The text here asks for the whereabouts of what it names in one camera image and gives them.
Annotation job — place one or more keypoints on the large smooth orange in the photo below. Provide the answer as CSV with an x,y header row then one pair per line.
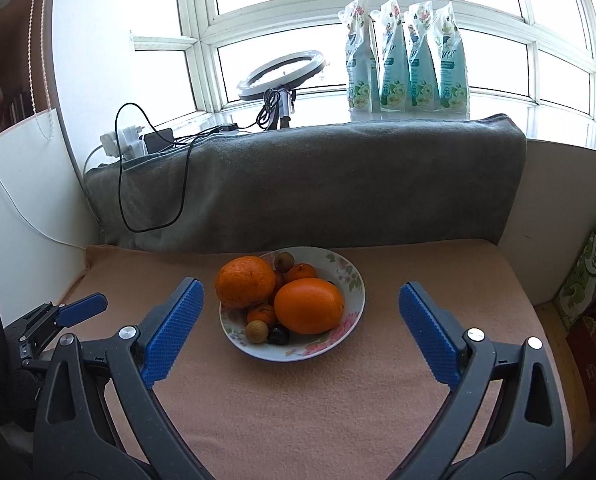
x,y
309,306

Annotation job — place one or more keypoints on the large rough-skinned orange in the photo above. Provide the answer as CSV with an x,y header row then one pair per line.
x,y
245,281

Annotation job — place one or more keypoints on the brown kiwi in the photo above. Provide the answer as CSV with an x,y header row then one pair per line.
x,y
256,331
284,261

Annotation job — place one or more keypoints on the red carton box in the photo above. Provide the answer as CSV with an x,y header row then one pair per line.
x,y
593,360

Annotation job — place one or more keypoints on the white power strip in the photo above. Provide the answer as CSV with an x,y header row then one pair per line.
x,y
120,142

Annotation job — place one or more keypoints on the floral white plate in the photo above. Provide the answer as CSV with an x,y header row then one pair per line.
x,y
350,292

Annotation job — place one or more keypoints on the dark grey power bank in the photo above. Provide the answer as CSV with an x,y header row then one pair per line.
x,y
158,141

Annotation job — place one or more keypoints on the white window frame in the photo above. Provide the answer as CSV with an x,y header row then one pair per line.
x,y
278,22

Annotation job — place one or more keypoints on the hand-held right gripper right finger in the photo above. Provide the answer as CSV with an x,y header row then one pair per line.
x,y
428,330

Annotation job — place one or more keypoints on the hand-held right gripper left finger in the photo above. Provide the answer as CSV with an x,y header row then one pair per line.
x,y
175,330

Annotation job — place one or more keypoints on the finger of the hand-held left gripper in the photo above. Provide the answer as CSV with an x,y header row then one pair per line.
x,y
32,325
85,307

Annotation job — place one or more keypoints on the grey blanket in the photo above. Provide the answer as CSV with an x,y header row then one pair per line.
x,y
328,185

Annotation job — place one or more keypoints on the teal floral refill pouch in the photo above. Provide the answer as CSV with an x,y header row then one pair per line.
x,y
453,70
392,70
360,70
423,70

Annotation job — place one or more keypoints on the row of dark books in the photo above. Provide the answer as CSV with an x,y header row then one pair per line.
x,y
20,105

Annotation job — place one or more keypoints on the white cabinet panel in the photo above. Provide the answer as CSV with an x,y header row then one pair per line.
x,y
37,185

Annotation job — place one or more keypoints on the small tangerine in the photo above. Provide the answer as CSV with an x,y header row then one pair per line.
x,y
262,314
302,271

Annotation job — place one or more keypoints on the green carton box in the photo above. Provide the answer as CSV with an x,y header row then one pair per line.
x,y
585,280

